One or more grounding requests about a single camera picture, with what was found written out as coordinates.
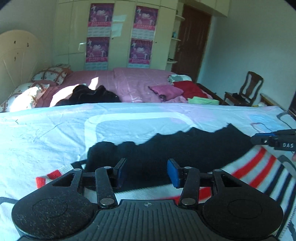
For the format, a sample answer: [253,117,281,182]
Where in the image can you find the cream round headboard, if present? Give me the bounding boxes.
[0,30,40,102]

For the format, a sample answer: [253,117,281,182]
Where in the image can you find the upper left pink poster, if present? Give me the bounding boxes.
[87,3,114,37]

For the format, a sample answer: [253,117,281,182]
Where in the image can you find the cream wardrobe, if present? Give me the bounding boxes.
[53,1,230,71]

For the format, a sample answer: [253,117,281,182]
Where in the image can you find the dark wooden chair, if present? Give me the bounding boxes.
[223,71,264,107]

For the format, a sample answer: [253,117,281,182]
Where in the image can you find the patterned pillow near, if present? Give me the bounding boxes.
[1,82,50,113]

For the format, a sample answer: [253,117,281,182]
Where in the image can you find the pink poster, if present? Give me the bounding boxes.
[127,39,153,69]
[132,6,159,41]
[84,37,110,71]
[87,3,114,37]

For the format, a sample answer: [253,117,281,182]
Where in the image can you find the black clothes on pink bed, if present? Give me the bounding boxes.
[55,85,121,106]

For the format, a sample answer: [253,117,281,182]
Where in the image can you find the black white patterned garment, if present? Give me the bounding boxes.
[168,74,192,84]

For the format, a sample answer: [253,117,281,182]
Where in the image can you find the patterned pillow far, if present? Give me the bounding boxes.
[32,66,73,86]

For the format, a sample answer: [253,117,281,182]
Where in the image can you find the red folded garment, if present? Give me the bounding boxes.
[173,81,208,99]

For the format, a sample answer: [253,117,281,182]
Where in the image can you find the upper right pink poster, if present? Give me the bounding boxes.
[132,6,159,41]

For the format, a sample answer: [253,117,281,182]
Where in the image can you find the patterned pillow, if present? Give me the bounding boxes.
[1,82,50,113]
[32,66,73,86]

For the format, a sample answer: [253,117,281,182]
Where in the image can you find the lower left pink poster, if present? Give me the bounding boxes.
[84,37,110,71]

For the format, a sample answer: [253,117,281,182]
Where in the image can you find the pink bed sheet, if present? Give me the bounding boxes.
[36,68,172,108]

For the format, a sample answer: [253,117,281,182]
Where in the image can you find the lower right pink poster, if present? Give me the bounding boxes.
[127,39,153,69]

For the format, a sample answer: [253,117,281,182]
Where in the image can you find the red black white striped sweater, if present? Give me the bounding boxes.
[36,125,295,240]

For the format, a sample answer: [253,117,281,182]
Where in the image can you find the white blue patterned bed sheet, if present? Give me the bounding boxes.
[1,103,295,240]

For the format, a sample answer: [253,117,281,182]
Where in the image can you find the magenta folded garment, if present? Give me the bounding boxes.
[149,85,184,102]

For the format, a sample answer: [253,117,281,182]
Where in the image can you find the green folded garment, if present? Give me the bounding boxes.
[187,96,220,105]

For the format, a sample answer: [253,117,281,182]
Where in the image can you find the dark brown wooden door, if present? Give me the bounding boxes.
[171,4,212,82]

